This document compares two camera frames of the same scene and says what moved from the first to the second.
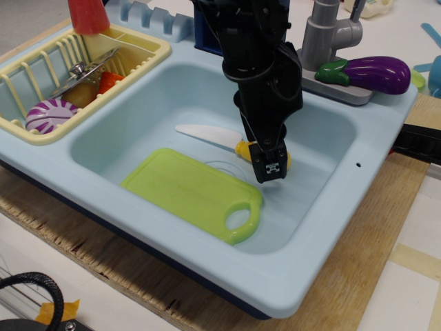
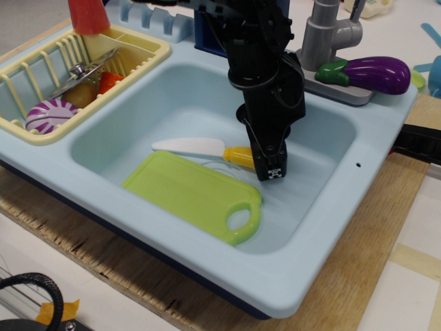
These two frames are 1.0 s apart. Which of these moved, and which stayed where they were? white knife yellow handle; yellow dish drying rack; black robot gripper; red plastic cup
Moved: white knife yellow handle
Stayed: black robot gripper; yellow dish drying rack; red plastic cup
